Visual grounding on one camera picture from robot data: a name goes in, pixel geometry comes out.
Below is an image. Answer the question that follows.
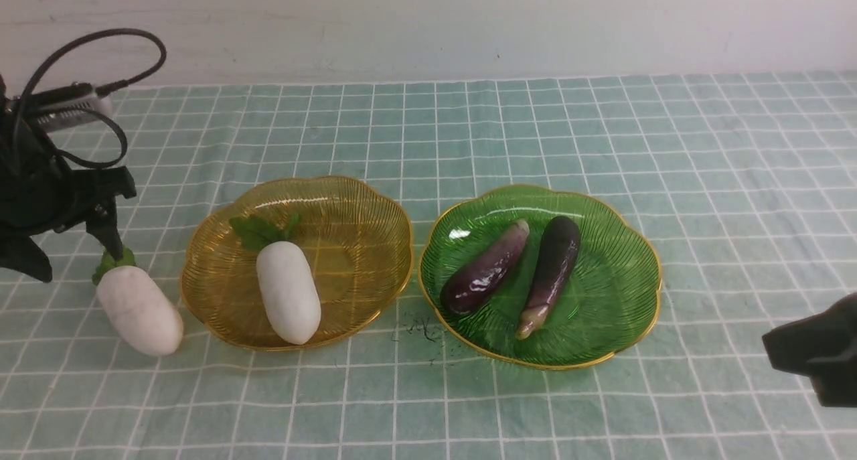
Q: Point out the white radish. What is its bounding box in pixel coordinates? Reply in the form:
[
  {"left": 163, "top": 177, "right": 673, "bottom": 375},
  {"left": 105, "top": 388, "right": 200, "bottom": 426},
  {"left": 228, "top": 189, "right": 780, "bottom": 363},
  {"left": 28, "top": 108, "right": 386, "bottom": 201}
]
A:
[
  {"left": 229, "top": 213, "right": 321, "bottom": 346},
  {"left": 92, "top": 248, "right": 184, "bottom": 357}
]

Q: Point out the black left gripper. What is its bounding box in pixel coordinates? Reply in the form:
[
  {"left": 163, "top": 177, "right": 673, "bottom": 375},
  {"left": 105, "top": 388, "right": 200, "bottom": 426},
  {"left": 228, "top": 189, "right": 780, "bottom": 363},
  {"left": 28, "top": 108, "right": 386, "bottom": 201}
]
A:
[{"left": 1, "top": 97, "right": 137, "bottom": 283}]

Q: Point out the green plastic plate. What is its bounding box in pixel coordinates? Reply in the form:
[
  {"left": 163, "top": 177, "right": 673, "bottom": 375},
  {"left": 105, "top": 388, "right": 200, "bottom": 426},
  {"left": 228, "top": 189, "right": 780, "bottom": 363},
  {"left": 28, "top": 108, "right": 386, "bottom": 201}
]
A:
[{"left": 418, "top": 183, "right": 662, "bottom": 370}]

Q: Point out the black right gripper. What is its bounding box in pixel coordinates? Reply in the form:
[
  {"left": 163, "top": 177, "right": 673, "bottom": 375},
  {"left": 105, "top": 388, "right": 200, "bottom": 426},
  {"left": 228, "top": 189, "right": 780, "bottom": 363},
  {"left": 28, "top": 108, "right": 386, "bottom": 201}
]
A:
[{"left": 762, "top": 293, "right": 856, "bottom": 408}]

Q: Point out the amber plastic plate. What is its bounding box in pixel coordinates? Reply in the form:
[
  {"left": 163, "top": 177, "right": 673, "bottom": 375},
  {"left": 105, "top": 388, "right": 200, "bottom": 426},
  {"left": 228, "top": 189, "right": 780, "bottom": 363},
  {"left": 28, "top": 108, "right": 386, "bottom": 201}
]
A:
[{"left": 179, "top": 175, "right": 414, "bottom": 352}]

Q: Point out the purple eggplant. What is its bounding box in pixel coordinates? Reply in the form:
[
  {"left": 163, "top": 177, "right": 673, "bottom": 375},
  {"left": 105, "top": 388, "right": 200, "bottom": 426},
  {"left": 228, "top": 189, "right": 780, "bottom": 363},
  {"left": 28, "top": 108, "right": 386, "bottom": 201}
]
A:
[
  {"left": 516, "top": 216, "right": 581, "bottom": 340},
  {"left": 440, "top": 219, "right": 530, "bottom": 316}
]

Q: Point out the green checkered tablecloth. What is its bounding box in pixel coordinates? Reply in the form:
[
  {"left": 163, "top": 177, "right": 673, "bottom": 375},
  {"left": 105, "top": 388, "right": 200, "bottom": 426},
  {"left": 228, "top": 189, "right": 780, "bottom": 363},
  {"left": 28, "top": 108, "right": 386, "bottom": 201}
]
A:
[{"left": 1, "top": 70, "right": 856, "bottom": 459}]

